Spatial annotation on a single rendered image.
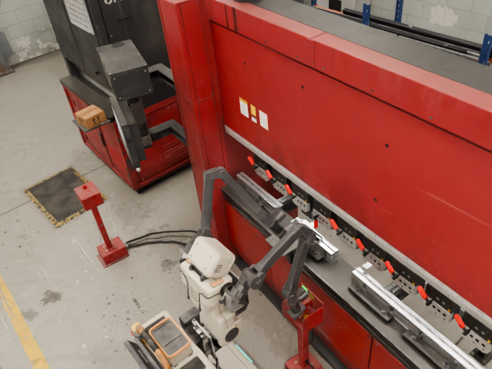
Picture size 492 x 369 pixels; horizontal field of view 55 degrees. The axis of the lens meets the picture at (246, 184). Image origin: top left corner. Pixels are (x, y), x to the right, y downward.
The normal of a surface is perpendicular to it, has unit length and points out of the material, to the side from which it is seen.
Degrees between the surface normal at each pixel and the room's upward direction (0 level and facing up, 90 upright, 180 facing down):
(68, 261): 0
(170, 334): 0
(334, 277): 0
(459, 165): 90
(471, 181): 90
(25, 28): 90
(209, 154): 90
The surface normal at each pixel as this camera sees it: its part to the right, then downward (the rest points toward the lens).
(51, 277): -0.09, -0.77
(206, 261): -0.63, -0.18
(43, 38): 0.63, 0.44
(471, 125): -0.82, 0.42
